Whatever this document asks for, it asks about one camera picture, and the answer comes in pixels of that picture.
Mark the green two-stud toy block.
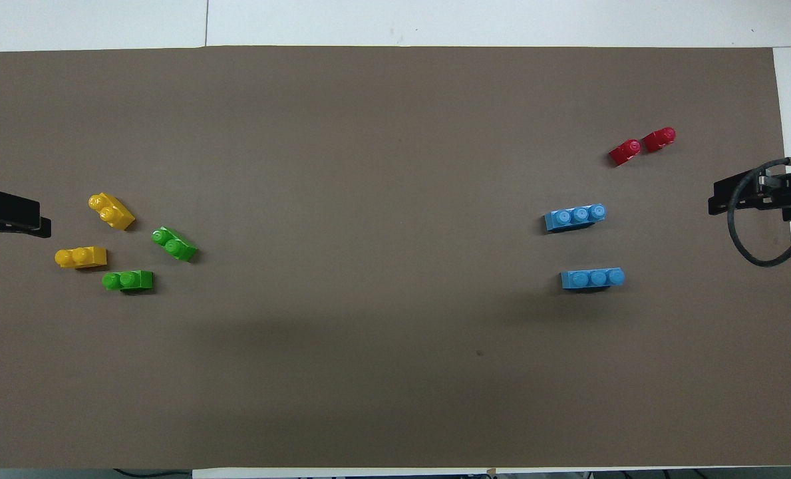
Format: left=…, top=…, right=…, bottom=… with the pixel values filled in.
left=152, top=226, right=199, bottom=263
left=102, top=269, right=154, bottom=292

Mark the yellow two-stud toy block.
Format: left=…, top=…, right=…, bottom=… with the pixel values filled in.
left=55, top=246, right=108, bottom=269
left=88, top=192, right=136, bottom=232

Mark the red one-stud toy block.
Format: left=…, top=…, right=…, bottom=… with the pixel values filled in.
left=642, top=126, right=677, bottom=154
left=608, top=138, right=642, bottom=167

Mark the brown paper table mat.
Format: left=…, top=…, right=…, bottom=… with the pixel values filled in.
left=0, top=45, right=791, bottom=470

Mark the blue three-stud toy block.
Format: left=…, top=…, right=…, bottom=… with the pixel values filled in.
left=561, top=267, right=626, bottom=291
left=544, top=204, right=607, bottom=233

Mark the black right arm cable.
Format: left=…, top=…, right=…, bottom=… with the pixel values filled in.
left=727, top=157, right=791, bottom=268

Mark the thin black floor cable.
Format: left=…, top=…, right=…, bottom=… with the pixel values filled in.
left=113, top=468, right=193, bottom=479

